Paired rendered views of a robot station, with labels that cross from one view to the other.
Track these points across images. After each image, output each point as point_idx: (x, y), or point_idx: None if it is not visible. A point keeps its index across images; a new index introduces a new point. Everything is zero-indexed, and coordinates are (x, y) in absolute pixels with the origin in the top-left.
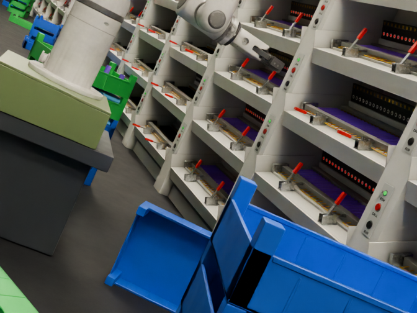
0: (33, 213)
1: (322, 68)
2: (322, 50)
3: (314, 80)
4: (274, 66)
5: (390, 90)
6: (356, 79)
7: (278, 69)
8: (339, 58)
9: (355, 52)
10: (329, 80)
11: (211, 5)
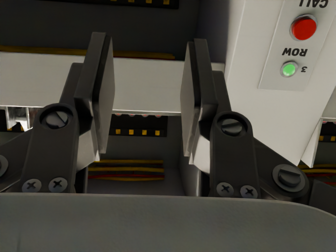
0: None
1: (217, 44)
2: (148, 110)
3: (227, 0)
4: (64, 90)
5: None
6: (200, 16)
7: (73, 63)
8: (15, 100)
9: (21, 110)
10: (215, 6)
11: None
